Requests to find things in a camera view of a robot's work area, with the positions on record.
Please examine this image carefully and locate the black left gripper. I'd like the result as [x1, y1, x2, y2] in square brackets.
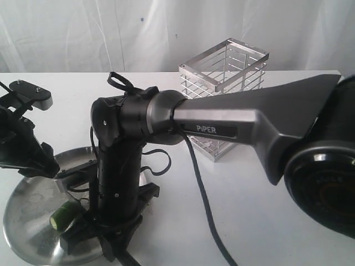
[1, 107, 60, 178]

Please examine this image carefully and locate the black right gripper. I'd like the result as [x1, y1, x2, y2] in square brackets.
[60, 141, 160, 262]

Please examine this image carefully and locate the green cucumber piece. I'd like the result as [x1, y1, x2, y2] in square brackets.
[49, 201, 81, 232]

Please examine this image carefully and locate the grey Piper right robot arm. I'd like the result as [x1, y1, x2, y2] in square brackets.
[60, 72, 354, 265]

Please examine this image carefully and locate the round stainless steel plate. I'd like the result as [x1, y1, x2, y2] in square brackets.
[2, 146, 152, 265]

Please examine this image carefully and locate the white backdrop curtain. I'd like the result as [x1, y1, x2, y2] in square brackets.
[1, 1, 354, 75]

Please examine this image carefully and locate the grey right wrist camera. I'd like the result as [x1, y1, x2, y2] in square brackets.
[54, 160, 98, 193]

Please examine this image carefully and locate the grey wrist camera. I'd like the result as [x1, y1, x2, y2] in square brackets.
[54, 160, 98, 193]
[9, 80, 53, 111]

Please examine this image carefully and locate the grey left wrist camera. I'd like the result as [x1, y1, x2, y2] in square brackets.
[9, 80, 53, 111]

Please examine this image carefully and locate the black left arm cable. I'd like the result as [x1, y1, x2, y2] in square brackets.
[0, 81, 17, 98]

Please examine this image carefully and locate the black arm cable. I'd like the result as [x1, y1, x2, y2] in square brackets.
[106, 71, 238, 266]
[0, 81, 17, 98]

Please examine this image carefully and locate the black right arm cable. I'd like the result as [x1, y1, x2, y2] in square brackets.
[106, 71, 238, 266]

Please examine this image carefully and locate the wire metal utensil holder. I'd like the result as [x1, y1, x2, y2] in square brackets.
[179, 38, 270, 163]

